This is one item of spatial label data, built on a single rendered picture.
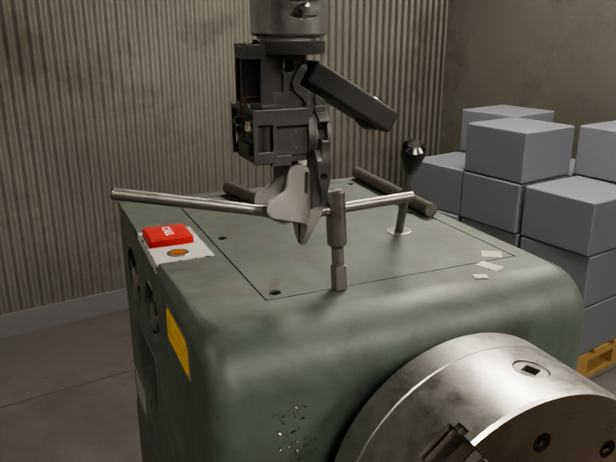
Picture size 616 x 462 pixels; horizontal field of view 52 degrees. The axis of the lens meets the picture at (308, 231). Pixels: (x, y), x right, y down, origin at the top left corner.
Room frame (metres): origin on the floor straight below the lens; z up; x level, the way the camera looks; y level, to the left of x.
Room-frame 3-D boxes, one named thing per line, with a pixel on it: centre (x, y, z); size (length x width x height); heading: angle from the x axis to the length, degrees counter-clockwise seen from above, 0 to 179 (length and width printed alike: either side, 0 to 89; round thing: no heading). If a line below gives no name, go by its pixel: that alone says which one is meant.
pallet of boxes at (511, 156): (3.14, -1.16, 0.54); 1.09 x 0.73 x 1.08; 35
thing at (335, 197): (0.67, -0.03, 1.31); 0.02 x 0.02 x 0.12
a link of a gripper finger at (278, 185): (0.67, 0.03, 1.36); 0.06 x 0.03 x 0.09; 114
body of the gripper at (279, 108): (0.65, 0.03, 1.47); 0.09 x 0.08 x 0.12; 114
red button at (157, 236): (0.85, 0.20, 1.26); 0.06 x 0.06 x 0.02; 24
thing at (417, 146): (0.80, -0.13, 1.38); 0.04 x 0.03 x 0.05; 24
